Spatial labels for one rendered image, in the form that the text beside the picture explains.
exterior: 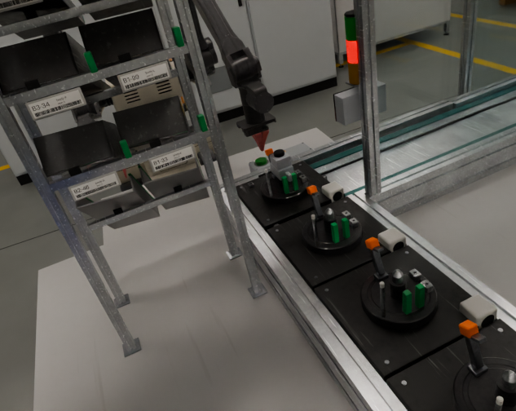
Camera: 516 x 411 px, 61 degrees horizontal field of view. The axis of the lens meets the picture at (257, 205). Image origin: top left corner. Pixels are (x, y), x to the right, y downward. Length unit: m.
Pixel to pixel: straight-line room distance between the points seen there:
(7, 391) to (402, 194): 2.02
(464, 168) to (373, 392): 0.78
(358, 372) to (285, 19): 3.79
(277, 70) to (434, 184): 3.22
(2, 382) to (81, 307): 1.36
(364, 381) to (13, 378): 2.03
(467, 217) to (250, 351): 0.68
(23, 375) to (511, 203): 2.23
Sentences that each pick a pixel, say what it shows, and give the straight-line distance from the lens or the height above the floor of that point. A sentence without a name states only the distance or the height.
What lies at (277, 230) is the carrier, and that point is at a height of 0.97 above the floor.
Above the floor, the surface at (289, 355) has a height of 0.86.
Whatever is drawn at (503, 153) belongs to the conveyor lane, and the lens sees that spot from 1.48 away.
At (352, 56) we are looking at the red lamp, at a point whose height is 1.33.
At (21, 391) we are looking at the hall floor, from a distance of 2.50.
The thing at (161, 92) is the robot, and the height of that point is 1.13.
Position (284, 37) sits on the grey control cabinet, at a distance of 4.35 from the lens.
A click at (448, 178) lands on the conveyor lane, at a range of 1.36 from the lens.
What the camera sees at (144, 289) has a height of 0.86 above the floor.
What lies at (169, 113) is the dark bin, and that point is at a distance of 0.89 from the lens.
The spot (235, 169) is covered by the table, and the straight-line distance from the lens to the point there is 1.65.
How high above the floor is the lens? 1.64
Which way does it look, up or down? 33 degrees down
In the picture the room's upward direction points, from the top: 13 degrees counter-clockwise
